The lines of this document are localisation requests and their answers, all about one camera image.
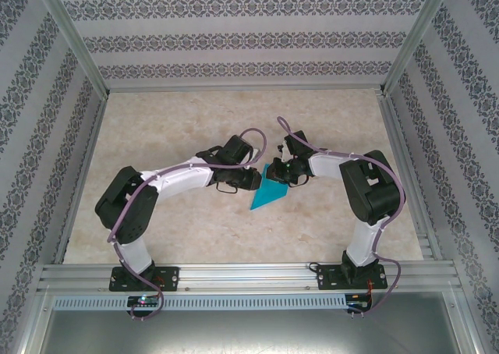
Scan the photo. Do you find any blue square paper sheet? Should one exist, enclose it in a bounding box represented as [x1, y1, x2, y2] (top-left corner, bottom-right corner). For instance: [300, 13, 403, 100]
[249, 162, 292, 214]

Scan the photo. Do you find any grey metal sheet panel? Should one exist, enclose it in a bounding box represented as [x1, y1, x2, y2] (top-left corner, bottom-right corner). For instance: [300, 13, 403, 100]
[38, 309, 480, 354]

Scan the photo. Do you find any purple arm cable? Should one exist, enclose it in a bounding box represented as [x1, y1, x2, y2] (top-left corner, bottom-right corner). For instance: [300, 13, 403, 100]
[107, 127, 268, 323]
[275, 115, 407, 318]

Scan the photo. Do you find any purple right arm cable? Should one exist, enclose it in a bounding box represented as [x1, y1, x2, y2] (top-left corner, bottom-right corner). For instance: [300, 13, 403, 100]
[275, 115, 407, 318]

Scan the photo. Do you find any slotted grey cable duct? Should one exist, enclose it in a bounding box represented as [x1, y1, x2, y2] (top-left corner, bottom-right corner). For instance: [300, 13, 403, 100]
[52, 293, 349, 312]

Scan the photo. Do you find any long aluminium mounting rail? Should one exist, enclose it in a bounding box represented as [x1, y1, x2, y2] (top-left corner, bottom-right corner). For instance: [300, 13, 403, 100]
[37, 262, 460, 295]

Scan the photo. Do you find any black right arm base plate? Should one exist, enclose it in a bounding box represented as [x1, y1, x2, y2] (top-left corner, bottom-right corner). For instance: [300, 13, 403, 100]
[314, 264, 388, 292]

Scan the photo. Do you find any aluminium frame strut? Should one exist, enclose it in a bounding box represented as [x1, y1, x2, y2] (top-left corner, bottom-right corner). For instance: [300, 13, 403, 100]
[442, 291, 487, 354]
[11, 291, 55, 354]

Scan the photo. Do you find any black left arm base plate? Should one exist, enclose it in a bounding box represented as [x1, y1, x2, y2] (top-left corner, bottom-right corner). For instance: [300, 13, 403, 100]
[108, 266, 180, 292]

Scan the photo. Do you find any aluminium side rail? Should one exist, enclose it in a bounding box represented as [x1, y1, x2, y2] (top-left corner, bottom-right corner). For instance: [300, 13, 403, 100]
[52, 96, 111, 265]
[376, 90, 445, 261]

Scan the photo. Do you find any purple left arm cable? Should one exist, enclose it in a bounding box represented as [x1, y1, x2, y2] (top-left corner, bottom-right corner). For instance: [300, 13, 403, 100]
[107, 127, 268, 323]

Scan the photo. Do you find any aluminium frame post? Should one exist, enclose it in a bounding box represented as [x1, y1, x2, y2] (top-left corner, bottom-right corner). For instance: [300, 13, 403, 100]
[380, 0, 457, 97]
[35, 0, 111, 99]

